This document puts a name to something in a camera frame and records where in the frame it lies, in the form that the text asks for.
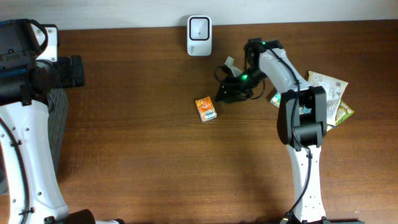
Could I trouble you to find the orange Kleenex tissue pack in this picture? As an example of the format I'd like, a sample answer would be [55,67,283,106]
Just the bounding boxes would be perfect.
[195,96,217,122]

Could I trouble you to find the cream snack bag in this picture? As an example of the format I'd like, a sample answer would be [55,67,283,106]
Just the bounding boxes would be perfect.
[308,71,348,126]

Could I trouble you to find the green tea carton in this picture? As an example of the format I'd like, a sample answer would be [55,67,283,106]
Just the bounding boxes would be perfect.
[326,100,354,131]

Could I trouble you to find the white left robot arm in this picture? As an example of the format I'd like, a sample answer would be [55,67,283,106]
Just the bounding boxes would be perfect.
[1,19,95,223]

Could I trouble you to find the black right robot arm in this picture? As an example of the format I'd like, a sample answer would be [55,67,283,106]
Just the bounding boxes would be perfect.
[215,38,328,223]

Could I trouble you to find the white barcode scanner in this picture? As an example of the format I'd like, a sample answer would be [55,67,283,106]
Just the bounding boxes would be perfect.
[187,15,213,57]

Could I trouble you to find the grey plastic basket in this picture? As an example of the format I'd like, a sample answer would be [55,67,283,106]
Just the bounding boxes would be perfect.
[1,89,68,196]

